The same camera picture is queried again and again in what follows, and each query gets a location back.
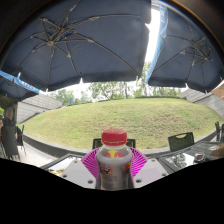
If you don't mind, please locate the grey-roofed building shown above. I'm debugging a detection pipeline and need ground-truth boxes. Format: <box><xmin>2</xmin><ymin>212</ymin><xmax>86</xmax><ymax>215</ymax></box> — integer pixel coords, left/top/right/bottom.
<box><xmin>16</xmin><ymin>93</ymin><xmax>63</xmax><ymax>125</ymax></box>

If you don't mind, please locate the small dark round dish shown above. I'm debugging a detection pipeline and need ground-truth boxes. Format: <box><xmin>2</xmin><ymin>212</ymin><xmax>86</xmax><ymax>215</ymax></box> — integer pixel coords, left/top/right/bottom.
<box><xmin>194</xmin><ymin>152</ymin><xmax>206</xmax><ymax>163</ymax></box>

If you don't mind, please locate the thin-legged black chair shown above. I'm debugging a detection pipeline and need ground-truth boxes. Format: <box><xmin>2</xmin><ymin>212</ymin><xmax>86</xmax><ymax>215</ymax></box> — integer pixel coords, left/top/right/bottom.
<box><xmin>16</xmin><ymin>124</ymin><xmax>28</xmax><ymax>156</ymax></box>

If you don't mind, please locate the black mesh patio chair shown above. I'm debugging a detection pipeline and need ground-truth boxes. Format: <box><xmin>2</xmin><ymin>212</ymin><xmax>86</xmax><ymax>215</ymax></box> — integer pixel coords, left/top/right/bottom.
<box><xmin>167</xmin><ymin>131</ymin><xmax>195</xmax><ymax>153</ymax></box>
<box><xmin>92</xmin><ymin>137</ymin><xmax>137</xmax><ymax>150</ymax></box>

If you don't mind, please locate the black-framed glass table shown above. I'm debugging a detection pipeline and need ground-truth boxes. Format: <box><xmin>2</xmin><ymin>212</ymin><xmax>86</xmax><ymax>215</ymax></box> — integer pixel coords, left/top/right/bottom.
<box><xmin>159</xmin><ymin>140</ymin><xmax>224</xmax><ymax>173</ymax></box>

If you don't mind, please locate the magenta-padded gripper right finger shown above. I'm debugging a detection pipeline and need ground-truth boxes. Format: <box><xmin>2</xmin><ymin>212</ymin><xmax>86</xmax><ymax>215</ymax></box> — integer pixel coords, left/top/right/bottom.
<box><xmin>129</xmin><ymin>147</ymin><xmax>169</xmax><ymax>190</ymax></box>

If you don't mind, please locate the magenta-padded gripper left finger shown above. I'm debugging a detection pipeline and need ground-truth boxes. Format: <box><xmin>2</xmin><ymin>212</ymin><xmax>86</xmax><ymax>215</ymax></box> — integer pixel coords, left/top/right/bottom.
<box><xmin>60</xmin><ymin>148</ymin><xmax>101</xmax><ymax>190</ymax></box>

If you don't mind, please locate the navy umbrella with blue-white trim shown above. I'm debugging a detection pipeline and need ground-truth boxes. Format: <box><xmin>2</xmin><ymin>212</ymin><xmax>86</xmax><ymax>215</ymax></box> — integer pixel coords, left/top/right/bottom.
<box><xmin>0</xmin><ymin>69</ymin><xmax>41</xmax><ymax>101</ymax></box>

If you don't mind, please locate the navy umbrella with light-blue flap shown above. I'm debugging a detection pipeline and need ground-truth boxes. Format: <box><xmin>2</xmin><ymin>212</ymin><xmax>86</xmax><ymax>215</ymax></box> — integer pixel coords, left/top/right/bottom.
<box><xmin>145</xmin><ymin>1</ymin><xmax>224</xmax><ymax>94</ymax></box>

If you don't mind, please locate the red-capped clear drink bottle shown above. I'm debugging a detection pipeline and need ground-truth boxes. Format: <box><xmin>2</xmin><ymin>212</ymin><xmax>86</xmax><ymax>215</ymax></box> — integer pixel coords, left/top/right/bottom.
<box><xmin>94</xmin><ymin>128</ymin><xmax>134</xmax><ymax>192</ymax></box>

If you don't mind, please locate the large navy patio umbrella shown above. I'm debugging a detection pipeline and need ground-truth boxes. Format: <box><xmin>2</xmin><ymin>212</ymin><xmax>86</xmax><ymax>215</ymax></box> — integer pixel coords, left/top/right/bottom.
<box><xmin>0</xmin><ymin>0</ymin><xmax>153</xmax><ymax>93</ymax></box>

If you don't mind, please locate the grey building with brown eaves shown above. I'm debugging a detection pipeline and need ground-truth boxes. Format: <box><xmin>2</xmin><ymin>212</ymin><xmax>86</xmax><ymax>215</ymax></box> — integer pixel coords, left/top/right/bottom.
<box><xmin>179</xmin><ymin>79</ymin><xmax>224</xmax><ymax>119</ymax></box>

